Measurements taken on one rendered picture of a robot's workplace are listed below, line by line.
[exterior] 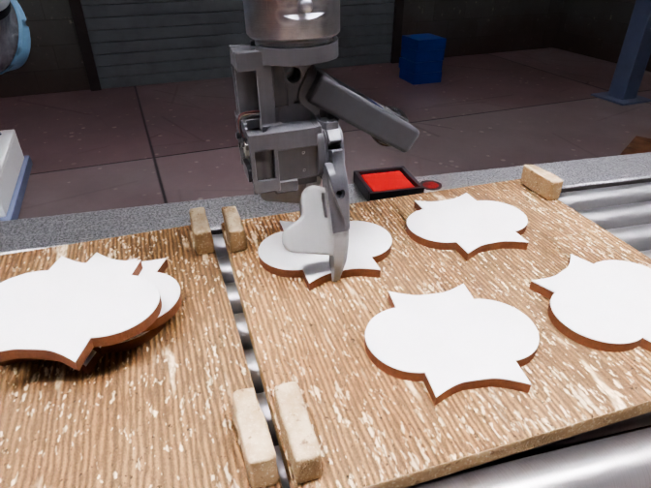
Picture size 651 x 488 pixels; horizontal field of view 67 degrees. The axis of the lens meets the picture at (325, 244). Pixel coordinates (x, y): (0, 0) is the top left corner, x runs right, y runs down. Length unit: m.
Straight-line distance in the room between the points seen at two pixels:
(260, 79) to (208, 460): 0.28
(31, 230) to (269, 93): 0.38
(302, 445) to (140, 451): 0.11
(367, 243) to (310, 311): 0.11
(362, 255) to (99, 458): 0.28
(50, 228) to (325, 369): 0.41
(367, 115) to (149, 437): 0.30
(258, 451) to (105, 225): 0.42
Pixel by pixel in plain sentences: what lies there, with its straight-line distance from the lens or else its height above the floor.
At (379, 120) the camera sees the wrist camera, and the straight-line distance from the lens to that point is 0.45.
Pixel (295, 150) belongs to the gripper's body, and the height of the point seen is 1.06.
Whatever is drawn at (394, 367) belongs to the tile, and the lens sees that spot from 0.38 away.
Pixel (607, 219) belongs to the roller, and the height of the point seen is 0.91.
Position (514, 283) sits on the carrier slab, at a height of 0.94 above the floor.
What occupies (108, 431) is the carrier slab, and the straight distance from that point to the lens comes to 0.38.
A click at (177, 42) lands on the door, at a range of 5.14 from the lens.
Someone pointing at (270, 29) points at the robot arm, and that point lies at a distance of 0.40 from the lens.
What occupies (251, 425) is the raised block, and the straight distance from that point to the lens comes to 0.32.
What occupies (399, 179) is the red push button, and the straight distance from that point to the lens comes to 0.70.
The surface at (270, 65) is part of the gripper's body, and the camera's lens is 0.41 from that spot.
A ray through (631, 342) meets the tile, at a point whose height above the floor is 0.95.
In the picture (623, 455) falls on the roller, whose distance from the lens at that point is 0.41.
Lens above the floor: 1.22
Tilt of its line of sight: 32 degrees down
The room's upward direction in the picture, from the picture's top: straight up
